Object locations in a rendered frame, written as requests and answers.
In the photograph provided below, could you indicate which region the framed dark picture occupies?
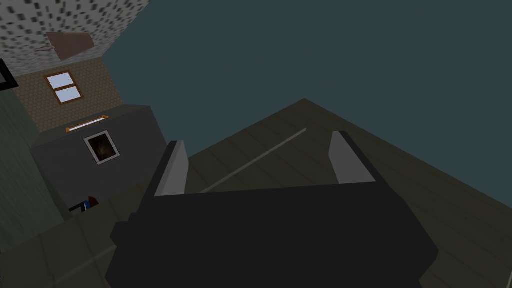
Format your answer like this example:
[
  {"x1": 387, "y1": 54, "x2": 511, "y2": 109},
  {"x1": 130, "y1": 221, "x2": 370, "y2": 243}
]
[{"x1": 83, "y1": 129, "x2": 121, "y2": 166}]

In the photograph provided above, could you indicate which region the wood framed window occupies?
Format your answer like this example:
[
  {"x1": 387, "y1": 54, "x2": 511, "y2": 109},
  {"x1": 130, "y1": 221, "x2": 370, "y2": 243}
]
[{"x1": 43, "y1": 70, "x2": 85, "y2": 106}]

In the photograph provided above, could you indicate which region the orange framed picture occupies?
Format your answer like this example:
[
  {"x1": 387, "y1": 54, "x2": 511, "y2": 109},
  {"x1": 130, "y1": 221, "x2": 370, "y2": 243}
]
[{"x1": 65, "y1": 115, "x2": 110, "y2": 134}]

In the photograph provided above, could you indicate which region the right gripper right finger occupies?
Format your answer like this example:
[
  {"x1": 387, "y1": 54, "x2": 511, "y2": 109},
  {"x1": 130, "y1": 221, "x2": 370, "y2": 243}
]
[{"x1": 328, "y1": 130, "x2": 388, "y2": 186}]

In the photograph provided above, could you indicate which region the black framed picture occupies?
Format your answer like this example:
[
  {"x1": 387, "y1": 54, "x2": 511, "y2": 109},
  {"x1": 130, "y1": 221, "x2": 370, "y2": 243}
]
[{"x1": 0, "y1": 58, "x2": 20, "y2": 92}]

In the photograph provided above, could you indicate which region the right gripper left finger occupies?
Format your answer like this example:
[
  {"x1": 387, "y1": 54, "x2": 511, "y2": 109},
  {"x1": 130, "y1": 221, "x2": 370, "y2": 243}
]
[{"x1": 147, "y1": 139, "x2": 190, "y2": 197}]

